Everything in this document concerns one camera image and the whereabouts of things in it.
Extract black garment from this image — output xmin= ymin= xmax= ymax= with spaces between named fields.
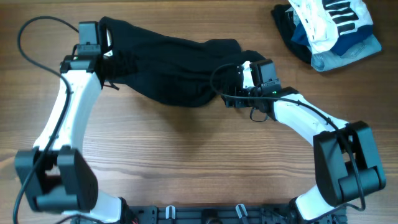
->
xmin=271 ymin=4 xmax=312 ymax=64
xmin=99 ymin=17 xmax=264 ymax=107

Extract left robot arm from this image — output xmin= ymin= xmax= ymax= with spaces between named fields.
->
xmin=12 ymin=22 xmax=128 ymax=223

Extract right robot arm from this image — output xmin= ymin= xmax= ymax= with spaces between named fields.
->
xmin=214 ymin=60 xmax=386 ymax=223

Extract black garment in pile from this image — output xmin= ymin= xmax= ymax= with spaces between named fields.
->
xmin=271 ymin=4 xmax=312 ymax=64

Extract white black striped shirt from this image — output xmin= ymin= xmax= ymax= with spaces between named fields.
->
xmin=289 ymin=0 xmax=373 ymax=54

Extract blue garment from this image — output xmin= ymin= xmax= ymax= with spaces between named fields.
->
xmin=291 ymin=22 xmax=373 ymax=56

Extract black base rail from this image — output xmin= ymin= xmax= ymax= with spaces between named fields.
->
xmin=70 ymin=203 xmax=348 ymax=224

